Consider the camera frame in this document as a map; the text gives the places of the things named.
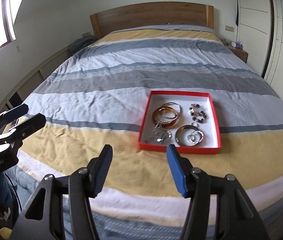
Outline red jewelry box tray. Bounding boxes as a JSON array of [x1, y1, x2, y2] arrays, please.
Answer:
[[138, 90, 221, 154]]

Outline wall light switch plate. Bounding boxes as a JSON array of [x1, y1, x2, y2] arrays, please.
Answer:
[[225, 25, 235, 32]]

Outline white wardrobe doors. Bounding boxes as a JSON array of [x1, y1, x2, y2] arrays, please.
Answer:
[[237, 0, 283, 100]]

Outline silver twisted hoop bracelet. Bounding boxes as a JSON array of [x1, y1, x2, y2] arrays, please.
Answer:
[[186, 129, 204, 145]]

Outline dark teal blanket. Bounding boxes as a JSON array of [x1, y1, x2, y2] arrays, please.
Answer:
[[68, 35, 97, 54]]

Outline dark bronze bangle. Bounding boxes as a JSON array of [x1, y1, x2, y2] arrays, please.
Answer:
[[175, 125, 204, 147]]

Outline brown and white bead bracelet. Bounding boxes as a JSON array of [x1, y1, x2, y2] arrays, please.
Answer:
[[188, 103, 208, 124]]

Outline striped bed duvet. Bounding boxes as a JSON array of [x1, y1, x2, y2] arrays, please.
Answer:
[[7, 24, 283, 239]]

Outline wooden headboard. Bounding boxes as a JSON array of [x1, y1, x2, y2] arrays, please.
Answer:
[[90, 2, 215, 39]]

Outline silver pendant charm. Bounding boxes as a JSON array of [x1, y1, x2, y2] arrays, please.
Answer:
[[155, 130, 170, 144]]

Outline wooden nightstand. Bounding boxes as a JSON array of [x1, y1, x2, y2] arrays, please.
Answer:
[[226, 44, 248, 63]]

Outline purple tissue box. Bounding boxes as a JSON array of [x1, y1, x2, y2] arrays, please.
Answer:
[[231, 41, 243, 49]]

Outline amber resin bangle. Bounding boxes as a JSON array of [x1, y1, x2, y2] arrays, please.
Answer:
[[152, 107, 178, 128]]

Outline silver bangle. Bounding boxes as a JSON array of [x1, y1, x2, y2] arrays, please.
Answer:
[[161, 102, 182, 118]]

